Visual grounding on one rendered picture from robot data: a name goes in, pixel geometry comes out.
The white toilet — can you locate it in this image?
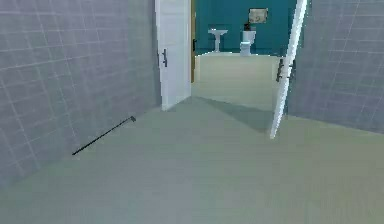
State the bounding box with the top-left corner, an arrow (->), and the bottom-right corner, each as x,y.
239,29 -> 257,57

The white pedestal sink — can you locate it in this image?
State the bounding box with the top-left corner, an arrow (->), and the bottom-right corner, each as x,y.
207,28 -> 229,54

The brown wooden room door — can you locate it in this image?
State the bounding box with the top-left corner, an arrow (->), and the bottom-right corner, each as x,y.
190,0 -> 198,84

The thin black rod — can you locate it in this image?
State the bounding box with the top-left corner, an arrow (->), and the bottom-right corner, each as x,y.
71,115 -> 137,156

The framed wall picture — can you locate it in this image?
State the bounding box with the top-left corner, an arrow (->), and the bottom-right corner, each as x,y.
248,7 -> 269,25

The white room door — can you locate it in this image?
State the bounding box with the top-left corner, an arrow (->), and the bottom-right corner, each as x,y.
154,0 -> 193,112
269,0 -> 309,140

